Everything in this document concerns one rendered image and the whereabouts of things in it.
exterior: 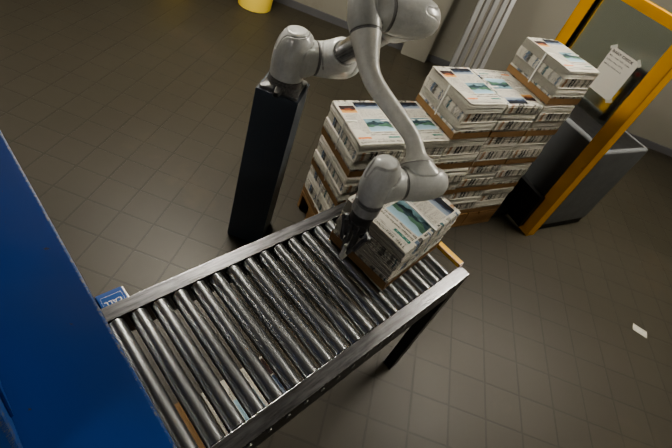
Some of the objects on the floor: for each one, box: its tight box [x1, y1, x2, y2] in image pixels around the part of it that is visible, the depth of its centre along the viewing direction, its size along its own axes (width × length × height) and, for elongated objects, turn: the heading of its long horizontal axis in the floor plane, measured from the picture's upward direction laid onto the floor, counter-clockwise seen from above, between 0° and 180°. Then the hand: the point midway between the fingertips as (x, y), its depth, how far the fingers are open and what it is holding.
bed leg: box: [383, 293, 454, 370], centre depth 214 cm, size 6×6×68 cm
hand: (345, 250), depth 156 cm, fingers closed
